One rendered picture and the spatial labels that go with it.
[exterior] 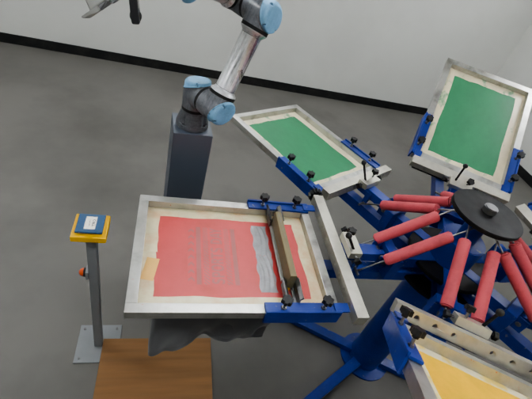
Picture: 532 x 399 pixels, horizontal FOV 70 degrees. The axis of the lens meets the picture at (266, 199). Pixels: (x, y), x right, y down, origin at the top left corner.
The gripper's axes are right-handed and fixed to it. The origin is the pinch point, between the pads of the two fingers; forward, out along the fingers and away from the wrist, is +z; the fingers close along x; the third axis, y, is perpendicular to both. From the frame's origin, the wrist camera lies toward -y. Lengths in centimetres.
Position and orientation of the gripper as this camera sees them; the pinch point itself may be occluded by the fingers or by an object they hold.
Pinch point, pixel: (89, 14)
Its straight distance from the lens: 139.2
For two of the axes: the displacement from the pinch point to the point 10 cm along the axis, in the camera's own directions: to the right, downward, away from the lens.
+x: 1.7, 5.9, -7.9
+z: -8.8, 4.5, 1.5
